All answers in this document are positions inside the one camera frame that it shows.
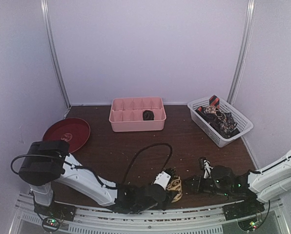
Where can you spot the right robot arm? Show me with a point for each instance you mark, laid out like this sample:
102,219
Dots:
251,190

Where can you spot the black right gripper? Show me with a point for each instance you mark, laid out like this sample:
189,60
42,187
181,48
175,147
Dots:
195,185

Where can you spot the dark patterned ties pile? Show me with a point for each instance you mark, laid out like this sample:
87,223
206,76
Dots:
222,122

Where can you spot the circuit board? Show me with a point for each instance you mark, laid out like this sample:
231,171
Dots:
251,224
50,224

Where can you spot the left circuit board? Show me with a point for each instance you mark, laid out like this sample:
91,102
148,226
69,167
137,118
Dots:
50,224

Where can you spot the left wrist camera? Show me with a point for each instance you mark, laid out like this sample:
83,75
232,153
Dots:
165,177

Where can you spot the pink divided organizer box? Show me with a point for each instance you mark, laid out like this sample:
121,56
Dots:
126,114

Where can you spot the rolled black tie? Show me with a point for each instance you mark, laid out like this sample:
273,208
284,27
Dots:
148,115

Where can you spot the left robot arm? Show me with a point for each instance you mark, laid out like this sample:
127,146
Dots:
48,161

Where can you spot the right aluminium corner post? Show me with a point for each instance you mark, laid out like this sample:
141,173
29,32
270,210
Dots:
242,52

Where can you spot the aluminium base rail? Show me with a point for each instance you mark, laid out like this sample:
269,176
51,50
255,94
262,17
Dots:
201,220

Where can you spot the aluminium corner post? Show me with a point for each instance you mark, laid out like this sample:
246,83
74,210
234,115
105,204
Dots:
242,52
53,53

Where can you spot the leopard print tie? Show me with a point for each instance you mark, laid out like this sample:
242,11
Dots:
175,186

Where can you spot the red black striped tie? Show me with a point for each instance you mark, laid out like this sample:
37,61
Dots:
214,101

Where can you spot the right circuit board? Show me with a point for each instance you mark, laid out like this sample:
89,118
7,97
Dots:
251,224

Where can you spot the red round plate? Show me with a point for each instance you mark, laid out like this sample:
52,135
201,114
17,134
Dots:
75,131

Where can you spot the left aluminium corner post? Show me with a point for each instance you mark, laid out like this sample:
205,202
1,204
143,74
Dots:
53,53

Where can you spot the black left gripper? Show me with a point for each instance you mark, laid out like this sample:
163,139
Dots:
165,205

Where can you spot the white plastic mesh basket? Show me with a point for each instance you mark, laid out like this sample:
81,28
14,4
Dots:
244,125

